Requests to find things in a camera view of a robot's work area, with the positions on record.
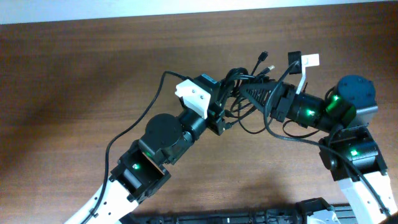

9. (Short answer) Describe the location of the black USB cable bundle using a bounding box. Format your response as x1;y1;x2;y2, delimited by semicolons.
217;51;276;135

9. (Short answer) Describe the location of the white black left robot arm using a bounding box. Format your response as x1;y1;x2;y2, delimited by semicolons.
67;100;225;223

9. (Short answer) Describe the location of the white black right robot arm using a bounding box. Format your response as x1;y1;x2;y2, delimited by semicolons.
239;75;397;223

